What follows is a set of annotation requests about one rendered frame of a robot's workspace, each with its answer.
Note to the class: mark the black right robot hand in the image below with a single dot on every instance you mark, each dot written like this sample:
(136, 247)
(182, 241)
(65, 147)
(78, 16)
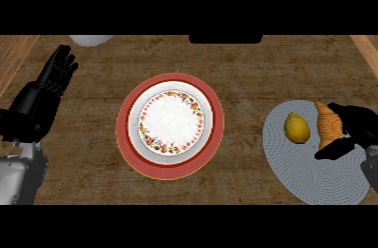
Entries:
(358, 125)

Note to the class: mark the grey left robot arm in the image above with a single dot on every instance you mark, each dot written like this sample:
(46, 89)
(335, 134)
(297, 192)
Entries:
(19, 175)

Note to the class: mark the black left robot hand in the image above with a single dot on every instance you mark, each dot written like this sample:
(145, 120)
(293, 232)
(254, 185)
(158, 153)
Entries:
(39, 98)

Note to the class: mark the red-rimmed floral plate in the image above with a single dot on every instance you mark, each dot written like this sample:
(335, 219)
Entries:
(170, 125)

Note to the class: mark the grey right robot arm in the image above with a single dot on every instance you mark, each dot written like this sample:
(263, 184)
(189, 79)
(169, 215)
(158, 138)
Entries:
(371, 168)

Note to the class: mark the yellow lemon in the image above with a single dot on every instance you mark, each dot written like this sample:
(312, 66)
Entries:
(297, 128)

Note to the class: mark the grey round placemat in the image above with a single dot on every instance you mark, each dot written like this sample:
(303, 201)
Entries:
(304, 168)

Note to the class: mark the brown croissant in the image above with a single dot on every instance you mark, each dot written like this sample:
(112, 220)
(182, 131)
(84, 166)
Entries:
(328, 127)

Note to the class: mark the white round bowl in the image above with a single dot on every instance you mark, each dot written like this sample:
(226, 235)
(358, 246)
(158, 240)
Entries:
(90, 39)

